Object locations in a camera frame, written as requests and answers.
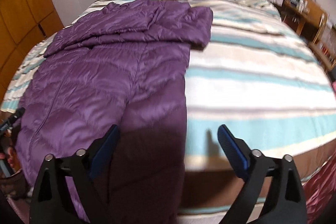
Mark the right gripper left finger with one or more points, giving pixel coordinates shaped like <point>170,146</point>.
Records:
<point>51,201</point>

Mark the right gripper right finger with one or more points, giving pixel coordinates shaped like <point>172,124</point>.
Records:
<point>285,199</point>

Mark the purple quilted down jacket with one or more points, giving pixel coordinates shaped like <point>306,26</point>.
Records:
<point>123,65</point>

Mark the person's left hand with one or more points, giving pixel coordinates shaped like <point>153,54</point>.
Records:
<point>11,156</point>

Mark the orange wooden wardrobe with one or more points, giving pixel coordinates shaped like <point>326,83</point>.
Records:
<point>24,23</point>

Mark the striped bed cover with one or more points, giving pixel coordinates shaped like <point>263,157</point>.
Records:
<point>255,75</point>

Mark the wooden chair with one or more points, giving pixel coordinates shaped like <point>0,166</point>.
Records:
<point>323,44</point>

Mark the wooden desk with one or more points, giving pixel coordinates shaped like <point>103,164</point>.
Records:
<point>306,17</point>

